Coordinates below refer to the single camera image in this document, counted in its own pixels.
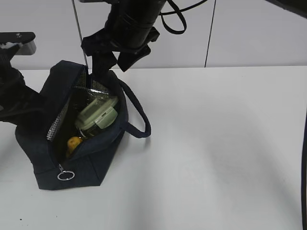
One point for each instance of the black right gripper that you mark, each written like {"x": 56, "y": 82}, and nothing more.
{"x": 119, "y": 35}

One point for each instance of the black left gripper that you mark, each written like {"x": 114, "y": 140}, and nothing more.
{"x": 19, "y": 104}

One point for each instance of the green lid glass container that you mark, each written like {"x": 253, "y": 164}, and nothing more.
{"x": 97, "y": 116}

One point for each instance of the dark blue lunch bag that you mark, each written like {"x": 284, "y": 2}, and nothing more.
{"x": 89, "y": 163}

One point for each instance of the yellow squash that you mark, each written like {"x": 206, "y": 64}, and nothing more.
{"x": 72, "y": 144}

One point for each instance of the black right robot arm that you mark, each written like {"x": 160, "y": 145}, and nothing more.
{"x": 144, "y": 12}

